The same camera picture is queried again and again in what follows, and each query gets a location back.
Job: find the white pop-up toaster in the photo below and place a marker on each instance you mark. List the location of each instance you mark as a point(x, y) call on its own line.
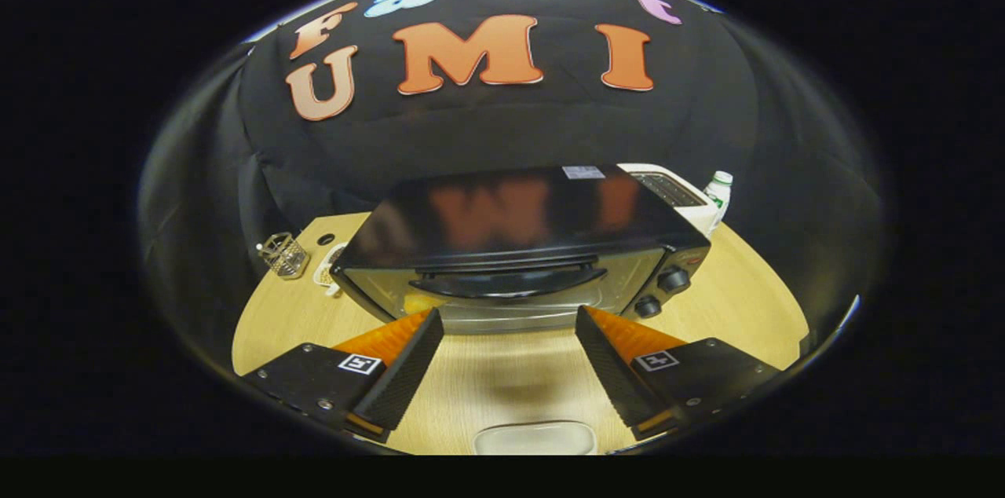
point(695, 211)

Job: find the white plate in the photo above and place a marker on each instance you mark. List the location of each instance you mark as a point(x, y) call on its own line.
point(534, 439)

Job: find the small white flat object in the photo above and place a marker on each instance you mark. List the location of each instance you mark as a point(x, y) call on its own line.
point(326, 274)

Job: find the white bottle green label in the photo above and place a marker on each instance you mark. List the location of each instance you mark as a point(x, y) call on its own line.
point(720, 195)

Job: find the black toaster oven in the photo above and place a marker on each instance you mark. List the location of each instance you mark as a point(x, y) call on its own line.
point(510, 215)

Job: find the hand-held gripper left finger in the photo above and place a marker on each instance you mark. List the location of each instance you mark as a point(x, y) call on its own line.
point(404, 372)

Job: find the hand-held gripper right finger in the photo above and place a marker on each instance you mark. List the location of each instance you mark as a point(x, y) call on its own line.
point(612, 372)

